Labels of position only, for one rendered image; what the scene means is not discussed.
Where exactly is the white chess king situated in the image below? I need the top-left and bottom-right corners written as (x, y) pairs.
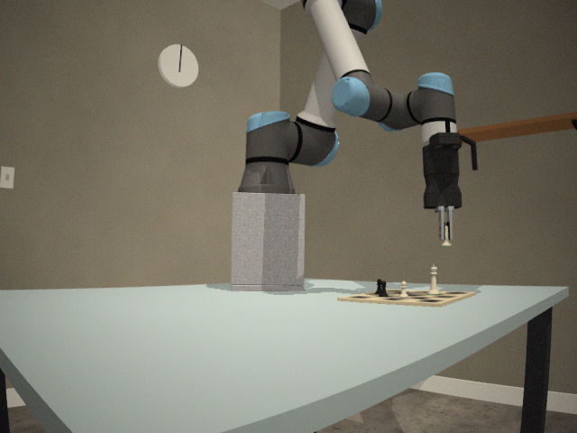
top-left (427, 264), bottom-right (439, 295)

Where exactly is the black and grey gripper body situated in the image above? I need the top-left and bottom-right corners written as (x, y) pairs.
top-left (421, 120), bottom-right (462, 209)

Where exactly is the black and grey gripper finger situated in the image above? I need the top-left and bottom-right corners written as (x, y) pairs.
top-left (444, 207), bottom-right (454, 240)
top-left (435, 207), bottom-right (445, 240)

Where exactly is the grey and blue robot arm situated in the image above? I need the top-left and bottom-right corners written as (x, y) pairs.
top-left (238, 0), bottom-right (456, 194)

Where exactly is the white pawn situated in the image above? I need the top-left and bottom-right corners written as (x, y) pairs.
top-left (398, 281), bottom-right (408, 298)

